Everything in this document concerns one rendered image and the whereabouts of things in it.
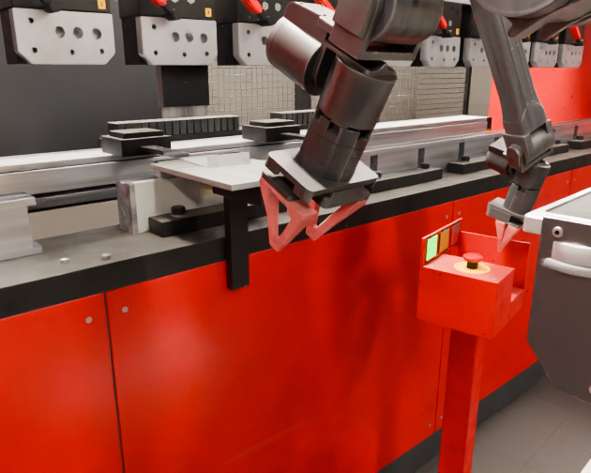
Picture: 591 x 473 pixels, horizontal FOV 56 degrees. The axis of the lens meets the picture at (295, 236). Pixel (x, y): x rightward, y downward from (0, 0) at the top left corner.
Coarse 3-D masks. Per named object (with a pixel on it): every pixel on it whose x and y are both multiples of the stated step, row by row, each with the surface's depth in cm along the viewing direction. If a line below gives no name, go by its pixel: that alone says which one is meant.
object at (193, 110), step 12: (168, 72) 102; (180, 72) 103; (192, 72) 105; (204, 72) 107; (168, 84) 102; (180, 84) 104; (192, 84) 106; (204, 84) 107; (168, 96) 103; (180, 96) 104; (192, 96) 106; (204, 96) 108; (168, 108) 104; (180, 108) 106; (192, 108) 108; (204, 108) 109
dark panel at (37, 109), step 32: (0, 32) 127; (0, 64) 128; (0, 96) 130; (32, 96) 134; (64, 96) 139; (96, 96) 144; (128, 96) 150; (0, 128) 131; (32, 128) 136; (64, 128) 141; (96, 128) 146
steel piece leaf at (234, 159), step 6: (210, 156) 97; (216, 156) 98; (222, 156) 99; (228, 156) 99; (234, 156) 100; (240, 156) 101; (246, 156) 102; (192, 162) 103; (198, 162) 102; (204, 162) 102; (210, 162) 98; (216, 162) 98; (222, 162) 99; (228, 162) 100; (234, 162) 100; (240, 162) 101; (246, 162) 102
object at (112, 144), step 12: (120, 132) 121; (132, 132) 121; (144, 132) 123; (156, 132) 125; (108, 144) 124; (120, 144) 119; (132, 144) 121; (144, 144) 123; (156, 144) 124; (168, 144) 126; (120, 156) 121; (132, 156) 122; (168, 156) 113; (180, 156) 112
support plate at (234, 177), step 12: (156, 168) 101; (168, 168) 98; (180, 168) 98; (192, 168) 98; (204, 168) 98; (216, 168) 98; (228, 168) 98; (240, 168) 98; (252, 168) 98; (264, 168) 98; (204, 180) 89; (216, 180) 87; (228, 180) 87; (240, 180) 87; (252, 180) 87
